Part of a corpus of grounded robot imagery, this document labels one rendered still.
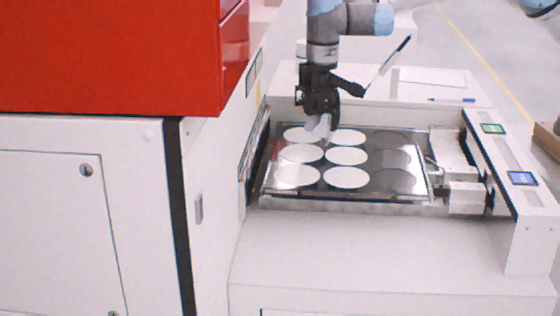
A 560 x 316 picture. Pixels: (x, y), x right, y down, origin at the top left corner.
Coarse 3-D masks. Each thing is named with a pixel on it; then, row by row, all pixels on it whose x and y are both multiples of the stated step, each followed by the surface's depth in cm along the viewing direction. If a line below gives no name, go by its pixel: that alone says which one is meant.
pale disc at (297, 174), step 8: (280, 168) 127; (288, 168) 127; (296, 168) 127; (304, 168) 127; (312, 168) 127; (280, 176) 123; (288, 176) 123; (296, 176) 123; (304, 176) 123; (312, 176) 123; (288, 184) 120; (296, 184) 120; (304, 184) 120
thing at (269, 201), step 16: (272, 208) 126; (288, 208) 126; (304, 208) 125; (320, 208) 125; (336, 208) 125; (352, 208) 124; (368, 208) 124; (384, 208) 123; (400, 208) 123; (416, 208) 123; (432, 208) 122
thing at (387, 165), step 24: (288, 144) 138; (312, 144) 139; (336, 144) 138; (360, 144) 139; (384, 144) 139; (408, 144) 139; (360, 168) 127; (384, 168) 127; (408, 168) 127; (384, 192) 117; (408, 192) 117
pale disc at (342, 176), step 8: (336, 168) 127; (344, 168) 127; (352, 168) 127; (328, 176) 124; (336, 176) 124; (344, 176) 124; (352, 176) 124; (360, 176) 124; (336, 184) 120; (344, 184) 120; (352, 184) 120; (360, 184) 120
